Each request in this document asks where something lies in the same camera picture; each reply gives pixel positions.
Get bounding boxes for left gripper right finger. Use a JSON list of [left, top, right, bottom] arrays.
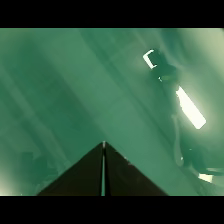
[[104, 141, 168, 197]]

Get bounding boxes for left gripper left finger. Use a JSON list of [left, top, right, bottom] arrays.
[[37, 141, 104, 197]]

